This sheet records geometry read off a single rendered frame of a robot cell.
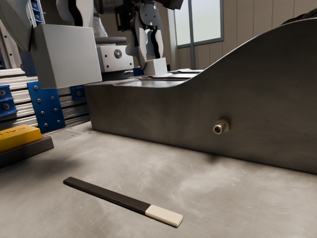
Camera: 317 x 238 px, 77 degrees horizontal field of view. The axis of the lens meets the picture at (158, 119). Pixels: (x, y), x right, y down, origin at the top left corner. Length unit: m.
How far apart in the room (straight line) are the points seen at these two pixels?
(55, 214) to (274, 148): 0.21
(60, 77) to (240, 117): 0.18
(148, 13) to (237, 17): 2.74
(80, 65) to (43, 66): 0.03
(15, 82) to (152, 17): 0.49
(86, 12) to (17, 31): 0.07
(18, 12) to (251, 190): 0.25
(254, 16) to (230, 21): 0.32
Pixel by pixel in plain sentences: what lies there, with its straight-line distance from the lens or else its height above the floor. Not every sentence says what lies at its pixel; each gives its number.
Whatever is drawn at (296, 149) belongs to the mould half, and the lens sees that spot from 0.23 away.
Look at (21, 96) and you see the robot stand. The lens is 0.80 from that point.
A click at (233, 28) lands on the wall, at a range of 3.22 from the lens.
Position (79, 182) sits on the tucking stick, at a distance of 0.23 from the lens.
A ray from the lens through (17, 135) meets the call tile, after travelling 0.36.
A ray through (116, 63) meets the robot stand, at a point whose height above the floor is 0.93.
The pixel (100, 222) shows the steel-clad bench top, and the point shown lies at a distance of 0.18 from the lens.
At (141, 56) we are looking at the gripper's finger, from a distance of 0.49.
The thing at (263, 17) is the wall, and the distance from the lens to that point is 3.07.
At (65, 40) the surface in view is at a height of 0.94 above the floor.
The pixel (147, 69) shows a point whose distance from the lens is 0.50.
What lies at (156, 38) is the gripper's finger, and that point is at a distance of 0.53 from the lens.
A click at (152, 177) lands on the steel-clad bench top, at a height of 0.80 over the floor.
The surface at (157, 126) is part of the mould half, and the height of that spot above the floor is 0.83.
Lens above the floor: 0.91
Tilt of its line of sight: 15 degrees down
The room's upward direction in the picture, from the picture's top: 6 degrees counter-clockwise
